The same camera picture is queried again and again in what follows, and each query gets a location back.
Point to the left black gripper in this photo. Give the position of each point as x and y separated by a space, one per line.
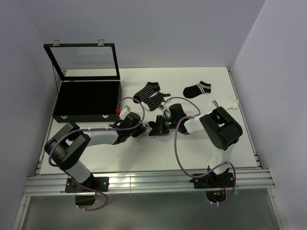
140 129

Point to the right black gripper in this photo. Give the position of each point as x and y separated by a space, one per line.
159 128

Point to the white sock black thin stripes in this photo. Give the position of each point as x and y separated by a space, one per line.
150 129

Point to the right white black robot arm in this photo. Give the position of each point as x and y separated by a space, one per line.
221 128

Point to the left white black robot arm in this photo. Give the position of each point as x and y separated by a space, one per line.
66 147

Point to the black white-striped sock white toe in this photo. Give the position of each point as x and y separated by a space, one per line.
155 101

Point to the black sock with purple stripes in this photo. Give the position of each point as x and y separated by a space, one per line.
149 90

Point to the black display case base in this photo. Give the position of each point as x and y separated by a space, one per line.
87 101

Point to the black glass-panel case lid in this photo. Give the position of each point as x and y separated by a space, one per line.
84 61

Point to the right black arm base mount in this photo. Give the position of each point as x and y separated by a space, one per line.
218 188

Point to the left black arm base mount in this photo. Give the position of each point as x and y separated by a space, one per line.
86 193

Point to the aluminium front frame rail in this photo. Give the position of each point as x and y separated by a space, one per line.
147 182

